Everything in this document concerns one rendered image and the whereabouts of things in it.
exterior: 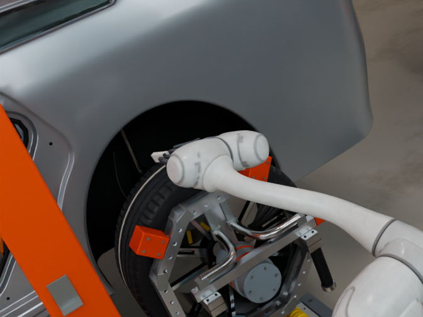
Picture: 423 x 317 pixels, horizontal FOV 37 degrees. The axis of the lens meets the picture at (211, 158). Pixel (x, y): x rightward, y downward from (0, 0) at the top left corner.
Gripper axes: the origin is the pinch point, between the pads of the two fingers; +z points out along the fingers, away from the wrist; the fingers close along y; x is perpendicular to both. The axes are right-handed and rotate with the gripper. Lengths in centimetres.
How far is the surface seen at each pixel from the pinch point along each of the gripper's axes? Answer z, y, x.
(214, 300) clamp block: -23.8, -28.8, -29.3
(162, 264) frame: -2.2, -23.5, -22.6
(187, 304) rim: 16, -15, -54
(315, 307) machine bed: 27, 40, -123
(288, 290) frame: -9, 5, -66
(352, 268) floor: 30, 75, -136
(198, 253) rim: 2.3, -8.3, -34.5
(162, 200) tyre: 0.3, -8.6, -10.2
